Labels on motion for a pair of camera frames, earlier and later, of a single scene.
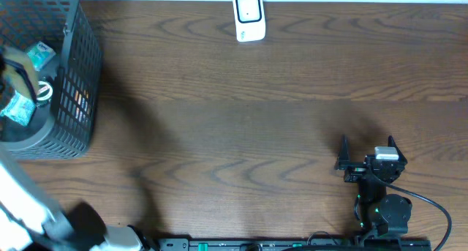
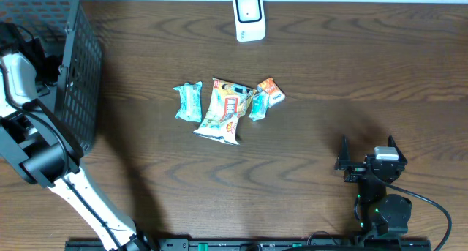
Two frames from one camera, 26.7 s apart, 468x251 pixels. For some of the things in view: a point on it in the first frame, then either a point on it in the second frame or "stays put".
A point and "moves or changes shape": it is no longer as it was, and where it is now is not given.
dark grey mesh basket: x=58 y=17 stays put
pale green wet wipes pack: x=20 y=109 moves or changes shape
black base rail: x=295 y=244 stays put
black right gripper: x=354 y=172 stays put
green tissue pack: x=41 y=55 -> x=260 y=105
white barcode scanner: x=249 y=15 stays put
